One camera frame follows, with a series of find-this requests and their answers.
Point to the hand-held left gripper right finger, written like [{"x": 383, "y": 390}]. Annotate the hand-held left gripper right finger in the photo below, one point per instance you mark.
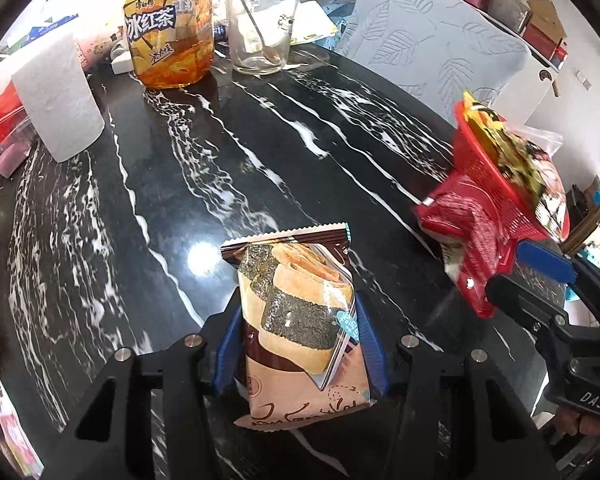
[{"x": 375, "y": 360}]

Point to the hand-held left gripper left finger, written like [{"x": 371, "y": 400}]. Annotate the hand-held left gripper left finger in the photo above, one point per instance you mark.
[{"x": 226, "y": 360}]

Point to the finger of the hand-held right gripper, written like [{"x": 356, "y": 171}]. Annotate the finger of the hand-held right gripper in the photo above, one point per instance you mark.
[
  {"x": 545, "y": 262},
  {"x": 520, "y": 300}
]

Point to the black white snack packet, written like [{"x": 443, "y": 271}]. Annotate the black white snack packet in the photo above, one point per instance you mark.
[{"x": 552, "y": 205}]

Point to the brown seaweed snack packet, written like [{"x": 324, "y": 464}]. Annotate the brown seaweed snack packet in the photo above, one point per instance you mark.
[{"x": 300, "y": 320}]

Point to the red plastic basket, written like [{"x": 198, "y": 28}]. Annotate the red plastic basket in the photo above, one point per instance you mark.
[{"x": 482, "y": 177}]

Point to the clear zip bag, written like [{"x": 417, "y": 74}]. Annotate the clear zip bag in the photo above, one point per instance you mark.
[{"x": 545, "y": 140}]

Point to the person's right hand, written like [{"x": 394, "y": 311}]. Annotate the person's right hand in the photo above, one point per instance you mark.
[{"x": 587, "y": 425}]

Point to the white cabinet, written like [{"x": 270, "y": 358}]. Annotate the white cabinet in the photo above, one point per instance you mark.
[{"x": 540, "y": 90}]

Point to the red gift box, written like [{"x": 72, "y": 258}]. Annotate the red gift box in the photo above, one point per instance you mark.
[{"x": 545, "y": 45}]

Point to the white pink snack bag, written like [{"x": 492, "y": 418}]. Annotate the white pink snack bag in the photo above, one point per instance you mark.
[{"x": 12, "y": 435}]

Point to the small cardboard box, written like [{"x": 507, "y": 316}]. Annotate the small cardboard box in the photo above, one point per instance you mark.
[{"x": 547, "y": 17}]

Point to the light blue chair cushion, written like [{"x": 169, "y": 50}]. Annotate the light blue chair cushion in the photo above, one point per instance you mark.
[{"x": 430, "y": 45}]

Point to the small pink block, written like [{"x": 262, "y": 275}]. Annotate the small pink block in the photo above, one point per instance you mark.
[{"x": 11, "y": 160}]

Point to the toilet paper roll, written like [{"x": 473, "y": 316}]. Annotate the toilet paper roll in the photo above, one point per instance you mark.
[{"x": 57, "y": 100}]

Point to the blue plastic bag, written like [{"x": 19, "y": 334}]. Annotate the blue plastic bag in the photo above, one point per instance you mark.
[{"x": 341, "y": 27}]

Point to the small white adapter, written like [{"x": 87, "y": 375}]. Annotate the small white adapter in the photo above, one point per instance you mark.
[{"x": 122, "y": 61}]

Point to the glass cup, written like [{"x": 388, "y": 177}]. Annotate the glass cup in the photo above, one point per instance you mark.
[{"x": 262, "y": 35}]

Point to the flat red packet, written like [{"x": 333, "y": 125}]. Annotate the flat red packet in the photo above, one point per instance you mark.
[{"x": 2, "y": 110}]

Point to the iced tea bottle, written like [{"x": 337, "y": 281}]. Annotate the iced tea bottle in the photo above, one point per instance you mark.
[{"x": 170, "y": 25}]

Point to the metal spoon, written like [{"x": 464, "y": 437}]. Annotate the metal spoon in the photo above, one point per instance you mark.
[{"x": 250, "y": 20}]

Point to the blue white tissue packet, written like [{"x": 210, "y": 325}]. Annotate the blue white tissue packet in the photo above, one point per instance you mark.
[{"x": 47, "y": 30}]

